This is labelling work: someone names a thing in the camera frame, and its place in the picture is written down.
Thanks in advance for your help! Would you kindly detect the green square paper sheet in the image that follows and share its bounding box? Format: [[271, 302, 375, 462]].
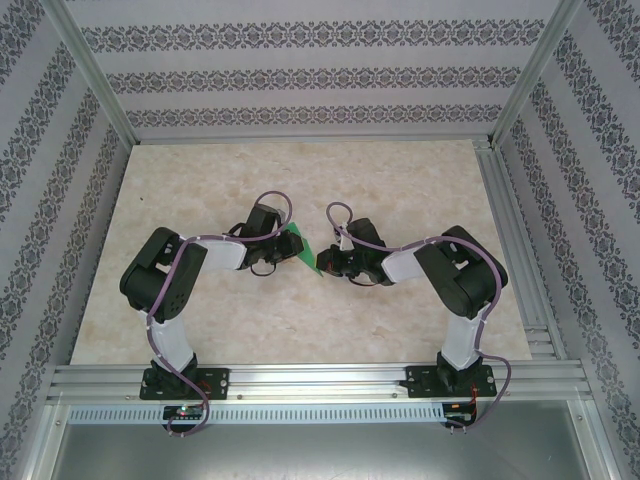
[[285, 221, 325, 277]]

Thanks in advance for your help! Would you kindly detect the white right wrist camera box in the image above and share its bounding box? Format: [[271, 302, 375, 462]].
[[333, 219, 352, 252]]

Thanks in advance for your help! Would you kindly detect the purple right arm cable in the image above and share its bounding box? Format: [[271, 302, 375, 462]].
[[325, 200, 512, 434]]

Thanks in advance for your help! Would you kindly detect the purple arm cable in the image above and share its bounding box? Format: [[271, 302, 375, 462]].
[[146, 190, 296, 439], [325, 200, 512, 434]]

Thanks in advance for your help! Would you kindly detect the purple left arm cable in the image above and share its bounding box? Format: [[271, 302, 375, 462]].
[[146, 190, 296, 439]]

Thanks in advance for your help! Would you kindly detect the long aluminium mounting rail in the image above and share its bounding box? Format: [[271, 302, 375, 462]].
[[47, 362, 594, 404]]

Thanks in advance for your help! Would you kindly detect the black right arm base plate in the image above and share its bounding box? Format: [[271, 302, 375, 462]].
[[405, 364, 499, 400]]

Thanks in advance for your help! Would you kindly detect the slotted grey cable duct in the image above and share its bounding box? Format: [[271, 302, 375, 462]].
[[67, 402, 447, 426]]

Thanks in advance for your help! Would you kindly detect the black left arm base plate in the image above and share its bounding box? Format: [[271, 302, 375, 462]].
[[139, 367, 231, 401]]

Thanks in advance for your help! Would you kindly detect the aluminium side rail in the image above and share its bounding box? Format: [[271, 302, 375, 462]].
[[472, 138, 571, 362]]

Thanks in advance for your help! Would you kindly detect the aluminium frame post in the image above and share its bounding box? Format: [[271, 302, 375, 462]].
[[44, 0, 139, 147], [487, 0, 586, 149]]

